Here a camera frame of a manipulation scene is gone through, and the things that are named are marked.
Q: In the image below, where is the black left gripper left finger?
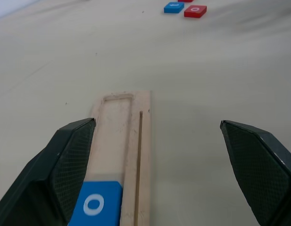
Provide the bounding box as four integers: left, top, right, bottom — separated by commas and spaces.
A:
0, 117, 97, 226

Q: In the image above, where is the light wooden letter tray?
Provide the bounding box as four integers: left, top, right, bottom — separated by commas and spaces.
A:
88, 90, 152, 226

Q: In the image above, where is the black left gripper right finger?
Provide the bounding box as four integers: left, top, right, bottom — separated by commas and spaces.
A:
219, 120, 291, 226

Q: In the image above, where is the red tile letter o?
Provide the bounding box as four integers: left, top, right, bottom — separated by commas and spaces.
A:
183, 5, 208, 18

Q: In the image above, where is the blue tile letter t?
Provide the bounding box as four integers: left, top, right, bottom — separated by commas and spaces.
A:
163, 2, 185, 14

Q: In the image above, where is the blue tile letter o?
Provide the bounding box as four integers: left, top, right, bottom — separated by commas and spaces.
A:
67, 180, 124, 226

